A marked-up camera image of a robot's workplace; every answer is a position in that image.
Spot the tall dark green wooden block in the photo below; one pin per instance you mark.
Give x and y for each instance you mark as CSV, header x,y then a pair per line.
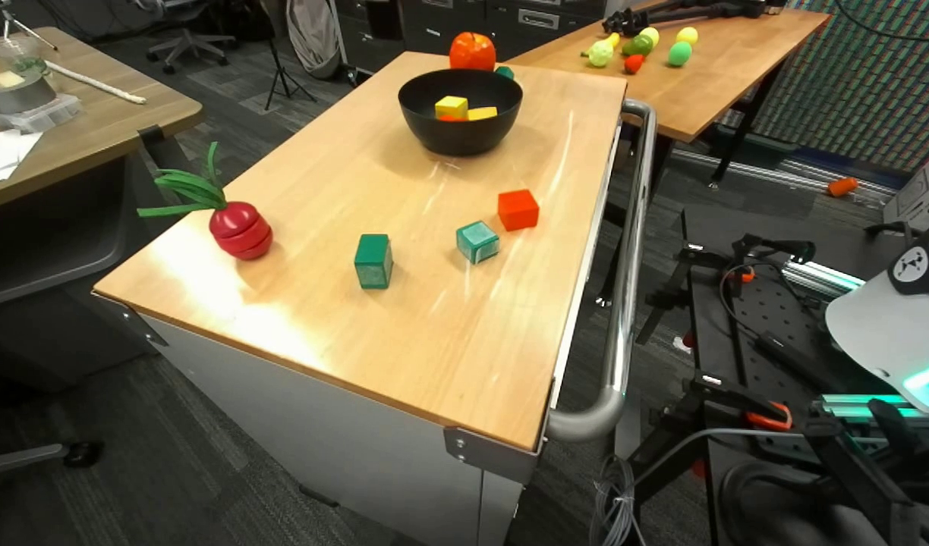
x,y
371,262

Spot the small orange wooden block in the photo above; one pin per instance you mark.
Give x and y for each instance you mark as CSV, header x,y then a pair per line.
x,y
451,116

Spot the red toy beetroot green leaves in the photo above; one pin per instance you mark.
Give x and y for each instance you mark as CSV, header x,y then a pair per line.
x,y
241,231

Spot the black bowl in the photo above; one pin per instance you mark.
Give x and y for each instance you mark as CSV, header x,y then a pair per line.
x,y
461,137

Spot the orange-red toy apple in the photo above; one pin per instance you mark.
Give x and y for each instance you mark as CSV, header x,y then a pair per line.
x,y
471,49

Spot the light teal wooden cube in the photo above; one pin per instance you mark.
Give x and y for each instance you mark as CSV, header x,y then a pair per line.
x,y
477,242

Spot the large red-orange wooden cube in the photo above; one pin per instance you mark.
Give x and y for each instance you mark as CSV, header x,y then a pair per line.
x,y
519,210

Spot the green rounded wooden block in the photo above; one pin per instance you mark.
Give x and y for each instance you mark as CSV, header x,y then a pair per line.
x,y
505,75

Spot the metal tool cart cabinet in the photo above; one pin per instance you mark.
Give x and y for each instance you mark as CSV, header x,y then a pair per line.
x,y
362,455

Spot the yellow-green toy pear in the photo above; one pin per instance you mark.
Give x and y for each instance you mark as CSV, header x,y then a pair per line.
x,y
600,49

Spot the red-orange toy fruit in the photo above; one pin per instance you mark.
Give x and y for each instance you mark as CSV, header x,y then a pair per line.
x,y
634,60

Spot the black tripod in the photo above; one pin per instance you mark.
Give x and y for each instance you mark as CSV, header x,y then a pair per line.
x,y
284,60

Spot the yellow toy fruit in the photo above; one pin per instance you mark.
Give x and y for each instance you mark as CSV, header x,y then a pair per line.
x,y
652,33

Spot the light green toy fruit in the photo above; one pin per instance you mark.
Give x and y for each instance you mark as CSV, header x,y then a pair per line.
x,y
677,54

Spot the black breadboard stand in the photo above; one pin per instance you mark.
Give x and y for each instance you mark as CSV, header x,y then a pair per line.
x,y
778,322

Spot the pale yellow-green toy fruit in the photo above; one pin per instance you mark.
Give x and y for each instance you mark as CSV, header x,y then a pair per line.
x,y
689,33

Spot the wooden table with toy fruit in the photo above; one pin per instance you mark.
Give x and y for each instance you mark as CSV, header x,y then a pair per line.
x,y
718,60

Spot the grey swivel chair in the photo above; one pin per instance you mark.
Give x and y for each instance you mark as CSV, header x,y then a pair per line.
x,y
193,39

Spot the small orange clamp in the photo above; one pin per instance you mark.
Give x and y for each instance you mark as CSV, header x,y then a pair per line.
x,y
842,187

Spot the long wooden conference table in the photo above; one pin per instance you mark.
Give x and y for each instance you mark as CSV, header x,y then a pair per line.
x,y
90,123

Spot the dark mesh office chair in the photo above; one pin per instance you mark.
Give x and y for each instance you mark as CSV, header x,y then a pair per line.
x,y
51,254

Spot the thin white stick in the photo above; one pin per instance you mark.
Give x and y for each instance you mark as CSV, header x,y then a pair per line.
x,y
95,82

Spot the white paper sheets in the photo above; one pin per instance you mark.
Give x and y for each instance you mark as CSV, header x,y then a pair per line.
x,y
1,156

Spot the clear container with yellow items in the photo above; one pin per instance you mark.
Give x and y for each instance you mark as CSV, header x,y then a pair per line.
x,y
6,76

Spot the aluminium extrusion rail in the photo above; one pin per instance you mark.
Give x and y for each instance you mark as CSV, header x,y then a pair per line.
x,y
829,275

